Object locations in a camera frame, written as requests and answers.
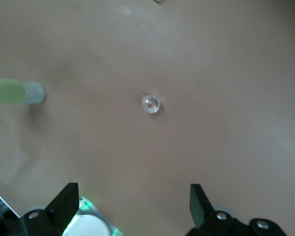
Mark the brown table cover sheet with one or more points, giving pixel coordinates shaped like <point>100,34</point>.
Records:
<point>211,73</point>

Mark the green bottle with clear base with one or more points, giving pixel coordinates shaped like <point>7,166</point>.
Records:
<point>9,92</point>

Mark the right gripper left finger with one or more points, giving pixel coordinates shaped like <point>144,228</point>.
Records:
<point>64,206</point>

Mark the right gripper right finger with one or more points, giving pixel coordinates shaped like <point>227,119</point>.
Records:
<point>202,209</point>

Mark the small clear glass cup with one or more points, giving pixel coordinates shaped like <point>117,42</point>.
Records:
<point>151,104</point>

